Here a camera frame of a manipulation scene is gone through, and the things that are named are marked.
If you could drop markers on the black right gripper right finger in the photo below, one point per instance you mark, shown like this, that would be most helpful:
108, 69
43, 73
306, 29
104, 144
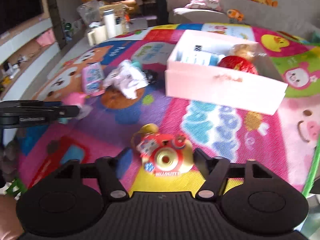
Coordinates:
214, 171

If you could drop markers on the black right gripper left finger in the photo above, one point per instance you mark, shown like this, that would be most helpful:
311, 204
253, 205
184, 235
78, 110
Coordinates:
110, 171

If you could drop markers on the red yellow toy camera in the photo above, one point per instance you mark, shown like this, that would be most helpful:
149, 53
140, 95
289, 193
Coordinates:
163, 155

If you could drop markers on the pink teal squishy toy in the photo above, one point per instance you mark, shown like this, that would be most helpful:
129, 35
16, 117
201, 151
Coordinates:
76, 99

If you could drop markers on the colourful cartoon blanket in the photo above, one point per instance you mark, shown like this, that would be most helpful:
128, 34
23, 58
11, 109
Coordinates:
284, 142

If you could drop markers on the white tv cabinet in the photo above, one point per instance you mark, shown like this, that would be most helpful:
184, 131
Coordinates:
34, 57

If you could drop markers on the white pink cardboard box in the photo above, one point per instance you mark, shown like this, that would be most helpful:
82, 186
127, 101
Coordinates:
190, 76

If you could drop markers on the red ball toy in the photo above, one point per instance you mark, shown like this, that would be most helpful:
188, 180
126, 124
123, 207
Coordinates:
238, 63

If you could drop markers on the cream lidded mug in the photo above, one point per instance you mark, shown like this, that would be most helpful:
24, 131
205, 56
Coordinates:
97, 35

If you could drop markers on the small black toy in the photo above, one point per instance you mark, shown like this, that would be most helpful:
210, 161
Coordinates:
151, 76

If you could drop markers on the black television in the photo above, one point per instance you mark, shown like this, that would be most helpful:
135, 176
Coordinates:
15, 12

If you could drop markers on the clear plastic bag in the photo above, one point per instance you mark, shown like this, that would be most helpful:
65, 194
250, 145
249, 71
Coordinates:
90, 12

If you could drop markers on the tall white thermos bottle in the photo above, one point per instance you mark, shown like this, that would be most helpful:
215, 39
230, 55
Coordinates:
110, 22

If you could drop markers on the small white bottle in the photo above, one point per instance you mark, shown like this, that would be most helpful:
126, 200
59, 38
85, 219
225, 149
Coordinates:
119, 29

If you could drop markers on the patterned gift bag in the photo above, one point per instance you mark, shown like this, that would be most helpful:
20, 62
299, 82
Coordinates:
120, 14

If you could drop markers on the orange clownfish plush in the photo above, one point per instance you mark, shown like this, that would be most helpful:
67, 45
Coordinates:
234, 14

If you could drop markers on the pink baby clothes pile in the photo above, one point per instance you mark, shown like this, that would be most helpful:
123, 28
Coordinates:
204, 4

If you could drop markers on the beige sofa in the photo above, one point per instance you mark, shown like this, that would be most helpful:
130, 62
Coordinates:
295, 17

